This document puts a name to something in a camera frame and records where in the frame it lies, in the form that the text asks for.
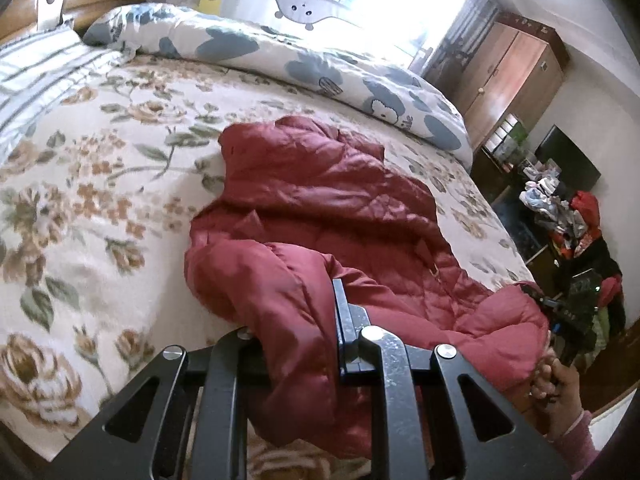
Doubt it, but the red quilted puffer jacket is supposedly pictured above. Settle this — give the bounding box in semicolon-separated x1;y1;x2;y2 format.
184;116;548;457

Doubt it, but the pile of clothes clutter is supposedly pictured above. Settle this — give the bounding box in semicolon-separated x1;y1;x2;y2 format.
518;172;626;346

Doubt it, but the person's right hand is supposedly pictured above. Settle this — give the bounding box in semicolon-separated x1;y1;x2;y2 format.
529;347;585;441

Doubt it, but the black monitor screen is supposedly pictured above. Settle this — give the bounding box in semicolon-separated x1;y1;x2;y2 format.
534;126;601;200

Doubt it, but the dark side desk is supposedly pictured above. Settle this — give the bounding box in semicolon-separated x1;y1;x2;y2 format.
471;148;561;297

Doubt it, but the floral bed cover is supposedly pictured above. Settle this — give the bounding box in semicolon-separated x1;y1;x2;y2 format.
1;56;529;463

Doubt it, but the wooden wardrobe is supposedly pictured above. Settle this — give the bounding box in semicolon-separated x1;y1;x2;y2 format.
425;11;570;150

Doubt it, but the blue heart patterned duvet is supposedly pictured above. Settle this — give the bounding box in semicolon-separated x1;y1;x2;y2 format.
82;2;474;167

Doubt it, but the striped white pillow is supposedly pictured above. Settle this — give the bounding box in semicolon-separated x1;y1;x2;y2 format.
0;25;134;160

